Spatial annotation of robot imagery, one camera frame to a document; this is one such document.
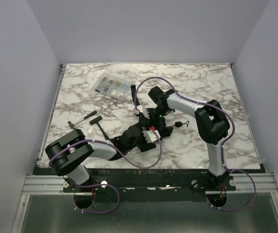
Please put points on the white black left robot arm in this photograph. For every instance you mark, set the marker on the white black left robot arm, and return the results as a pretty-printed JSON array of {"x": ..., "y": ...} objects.
[{"x": 67, "y": 153}]

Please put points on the small steel claw hammer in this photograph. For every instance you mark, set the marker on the small steel claw hammer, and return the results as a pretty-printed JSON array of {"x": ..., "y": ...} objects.
[{"x": 73, "y": 124}]

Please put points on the clear plastic screw organizer box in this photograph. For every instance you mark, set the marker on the clear plastic screw organizer box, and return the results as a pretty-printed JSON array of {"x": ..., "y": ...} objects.
[{"x": 114, "y": 85}]

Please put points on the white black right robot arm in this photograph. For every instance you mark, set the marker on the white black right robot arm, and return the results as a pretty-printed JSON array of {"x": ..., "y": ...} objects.
[{"x": 211, "y": 121}]

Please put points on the dark green folding umbrella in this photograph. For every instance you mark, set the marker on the dark green folding umbrella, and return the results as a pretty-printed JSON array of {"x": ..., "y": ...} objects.
[{"x": 159, "y": 97}]

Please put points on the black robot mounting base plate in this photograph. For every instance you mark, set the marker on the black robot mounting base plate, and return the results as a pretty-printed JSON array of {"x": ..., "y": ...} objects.
[{"x": 155, "y": 185}]

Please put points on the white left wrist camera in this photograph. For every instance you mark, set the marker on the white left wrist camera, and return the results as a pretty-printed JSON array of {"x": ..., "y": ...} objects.
[{"x": 152, "y": 135}]

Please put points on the black rubber mallet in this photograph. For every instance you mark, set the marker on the black rubber mallet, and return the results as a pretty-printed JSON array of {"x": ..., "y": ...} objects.
[{"x": 96, "y": 121}]

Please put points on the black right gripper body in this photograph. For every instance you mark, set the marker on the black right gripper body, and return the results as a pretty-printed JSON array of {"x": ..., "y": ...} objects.
[{"x": 144, "y": 119}]

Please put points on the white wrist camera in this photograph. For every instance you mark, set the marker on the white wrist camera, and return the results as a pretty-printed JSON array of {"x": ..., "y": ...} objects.
[
  {"x": 152, "y": 135},
  {"x": 141, "y": 110}
]

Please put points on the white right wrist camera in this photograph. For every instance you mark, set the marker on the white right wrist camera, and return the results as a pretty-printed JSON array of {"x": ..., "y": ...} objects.
[{"x": 141, "y": 110}]

